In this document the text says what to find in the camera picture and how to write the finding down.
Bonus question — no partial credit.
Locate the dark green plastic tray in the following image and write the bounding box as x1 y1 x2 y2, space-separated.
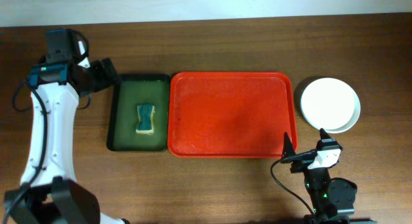
106 74 171 152

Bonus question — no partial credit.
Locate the red plastic tray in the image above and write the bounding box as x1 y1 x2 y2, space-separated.
167 71 299 158

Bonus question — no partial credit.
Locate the white plate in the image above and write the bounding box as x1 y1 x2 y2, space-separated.
300 78 356 133

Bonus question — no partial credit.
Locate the green and yellow sponge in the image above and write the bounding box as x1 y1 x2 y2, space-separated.
136 104 155 135

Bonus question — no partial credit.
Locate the mint green plate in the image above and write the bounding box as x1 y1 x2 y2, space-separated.
305 91 361 134

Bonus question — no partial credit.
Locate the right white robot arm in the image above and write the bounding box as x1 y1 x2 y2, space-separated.
280 129 357 223

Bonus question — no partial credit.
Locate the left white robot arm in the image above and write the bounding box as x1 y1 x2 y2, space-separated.
3 28 127 223

